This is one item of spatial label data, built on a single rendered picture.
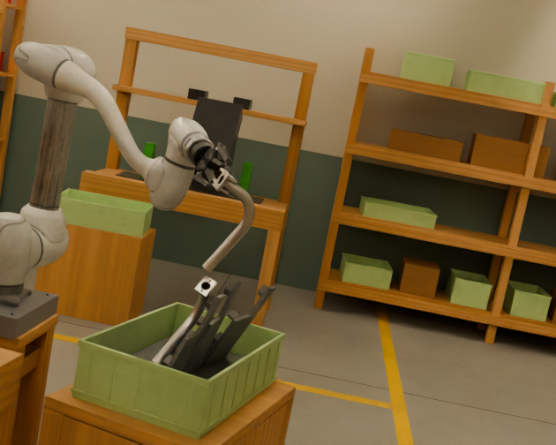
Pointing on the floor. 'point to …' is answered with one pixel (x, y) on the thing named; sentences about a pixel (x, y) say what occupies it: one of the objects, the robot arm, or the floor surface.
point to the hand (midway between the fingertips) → (224, 180)
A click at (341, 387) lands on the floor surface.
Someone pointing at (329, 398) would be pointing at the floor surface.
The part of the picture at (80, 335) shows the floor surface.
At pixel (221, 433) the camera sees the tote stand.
